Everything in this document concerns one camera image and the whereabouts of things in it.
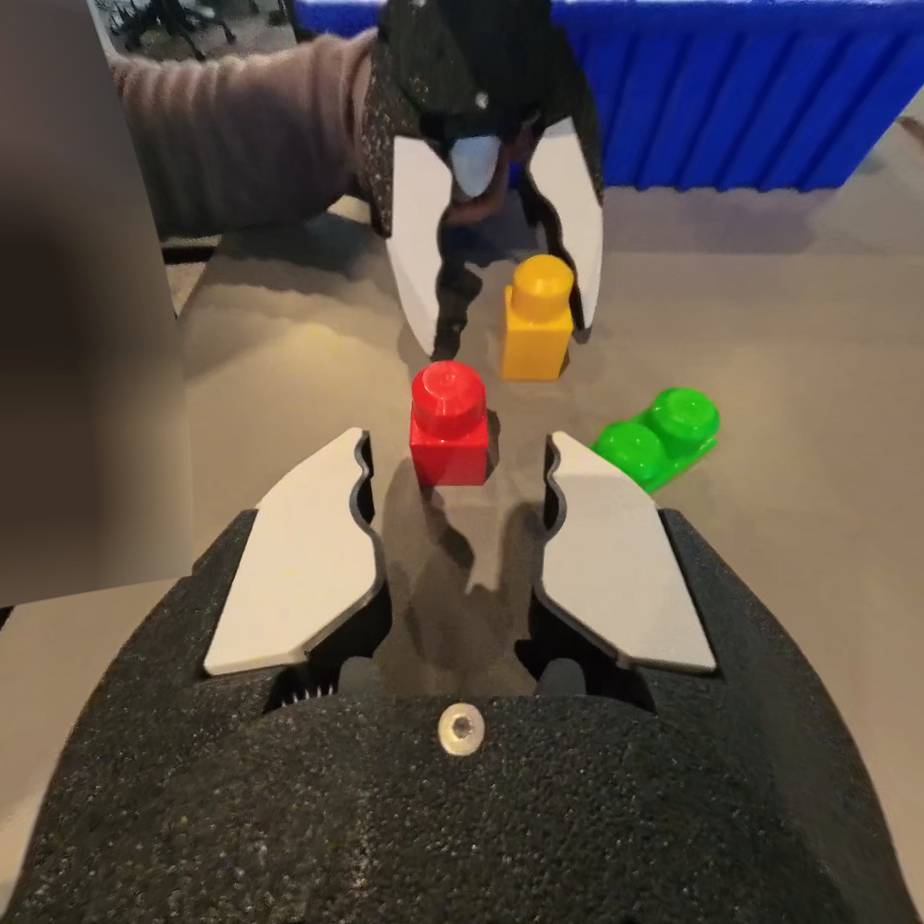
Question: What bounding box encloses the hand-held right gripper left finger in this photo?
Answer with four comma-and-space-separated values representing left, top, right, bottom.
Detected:
204, 427, 392, 677

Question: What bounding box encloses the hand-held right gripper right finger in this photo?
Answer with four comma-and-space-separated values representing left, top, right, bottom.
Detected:
531, 431, 717, 676

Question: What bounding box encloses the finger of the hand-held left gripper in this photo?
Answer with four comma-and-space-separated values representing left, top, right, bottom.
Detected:
524, 117, 606, 334
385, 134, 464, 360

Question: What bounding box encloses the yellow tall one-stud block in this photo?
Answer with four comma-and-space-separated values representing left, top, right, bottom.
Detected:
501, 254, 577, 382

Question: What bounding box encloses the blue plastic bin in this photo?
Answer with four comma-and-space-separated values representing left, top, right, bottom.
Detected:
292, 0, 924, 193

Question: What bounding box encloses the red tall one-stud block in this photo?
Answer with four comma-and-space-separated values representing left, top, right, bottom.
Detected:
409, 361, 490, 489

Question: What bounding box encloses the person's left hand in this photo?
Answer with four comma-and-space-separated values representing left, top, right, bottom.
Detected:
442, 141, 531, 226

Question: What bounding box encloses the green flat two-stud block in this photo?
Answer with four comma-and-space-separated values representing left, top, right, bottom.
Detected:
591, 387, 721, 495

